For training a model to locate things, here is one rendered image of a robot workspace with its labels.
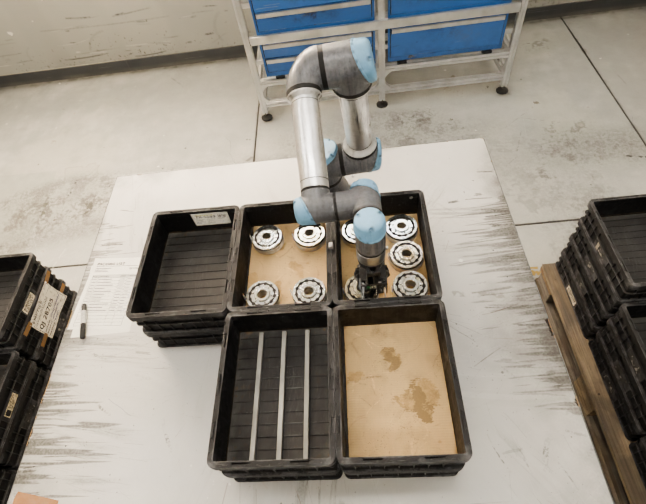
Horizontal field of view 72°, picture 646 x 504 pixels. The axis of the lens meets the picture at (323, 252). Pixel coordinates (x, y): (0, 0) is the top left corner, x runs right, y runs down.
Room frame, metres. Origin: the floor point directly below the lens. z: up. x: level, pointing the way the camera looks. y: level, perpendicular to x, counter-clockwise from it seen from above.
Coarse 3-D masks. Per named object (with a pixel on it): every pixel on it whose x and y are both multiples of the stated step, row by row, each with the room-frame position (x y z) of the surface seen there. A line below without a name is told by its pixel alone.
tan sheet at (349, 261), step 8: (416, 216) 0.91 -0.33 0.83; (416, 240) 0.82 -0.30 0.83; (344, 248) 0.84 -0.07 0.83; (352, 248) 0.84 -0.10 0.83; (344, 256) 0.81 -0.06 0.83; (352, 256) 0.81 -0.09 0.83; (408, 256) 0.76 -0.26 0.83; (344, 264) 0.78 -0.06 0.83; (352, 264) 0.78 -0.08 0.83; (424, 264) 0.72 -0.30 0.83; (344, 272) 0.75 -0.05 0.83; (352, 272) 0.75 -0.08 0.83; (392, 272) 0.72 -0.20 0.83; (424, 272) 0.69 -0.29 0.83; (344, 280) 0.72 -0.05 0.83; (392, 280) 0.69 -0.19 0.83; (344, 296) 0.67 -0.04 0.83; (384, 296) 0.64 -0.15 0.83; (392, 296) 0.64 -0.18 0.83
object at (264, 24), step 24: (264, 0) 2.69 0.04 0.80; (288, 0) 2.68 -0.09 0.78; (312, 0) 2.66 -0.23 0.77; (336, 0) 2.64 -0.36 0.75; (360, 0) 2.62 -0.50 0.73; (264, 24) 2.70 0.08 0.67; (288, 24) 2.68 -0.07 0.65; (312, 24) 2.66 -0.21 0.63; (336, 24) 2.64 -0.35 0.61; (264, 48) 2.69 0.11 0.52; (288, 48) 2.69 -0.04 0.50; (288, 72) 2.69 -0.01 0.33
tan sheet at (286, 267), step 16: (288, 224) 0.99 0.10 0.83; (288, 240) 0.92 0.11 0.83; (256, 256) 0.88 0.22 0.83; (272, 256) 0.87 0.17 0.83; (288, 256) 0.86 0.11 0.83; (304, 256) 0.84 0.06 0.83; (320, 256) 0.83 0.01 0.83; (256, 272) 0.82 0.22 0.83; (272, 272) 0.81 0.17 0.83; (288, 272) 0.79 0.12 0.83; (304, 272) 0.78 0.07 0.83; (320, 272) 0.77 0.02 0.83; (288, 288) 0.74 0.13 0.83
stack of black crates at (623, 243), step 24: (600, 216) 0.92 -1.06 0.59; (624, 216) 0.97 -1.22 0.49; (576, 240) 0.97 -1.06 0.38; (600, 240) 0.86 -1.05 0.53; (624, 240) 0.86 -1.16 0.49; (576, 264) 0.89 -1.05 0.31; (600, 264) 0.78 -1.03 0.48; (624, 264) 0.71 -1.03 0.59; (576, 288) 0.81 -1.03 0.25; (600, 288) 0.72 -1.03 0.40; (624, 288) 0.64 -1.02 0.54; (576, 312) 0.74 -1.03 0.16; (600, 312) 0.65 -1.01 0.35
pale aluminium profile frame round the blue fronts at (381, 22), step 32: (384, 0) 2.58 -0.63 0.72; (288, 32) 2.65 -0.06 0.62; (320, 32) 2.62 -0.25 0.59; (352, 32) 2.59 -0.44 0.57; (384, 32) 2.58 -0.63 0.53; (512, 32) 2.51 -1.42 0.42; (256, 64) 2.73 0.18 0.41; (384, 64) 2.58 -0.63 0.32; (416, 64) 2.56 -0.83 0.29; (448, 64) 2.53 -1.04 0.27; (512, 64) 2.47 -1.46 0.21; (384, 96) 2.58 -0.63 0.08
